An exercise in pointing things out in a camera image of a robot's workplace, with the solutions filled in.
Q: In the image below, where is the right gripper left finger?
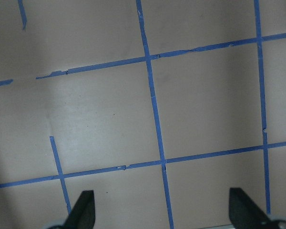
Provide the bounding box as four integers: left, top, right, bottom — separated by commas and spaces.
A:
63, 190, 96, 229

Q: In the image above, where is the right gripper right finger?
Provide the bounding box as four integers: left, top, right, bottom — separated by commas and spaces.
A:
229, 187, 271, 229

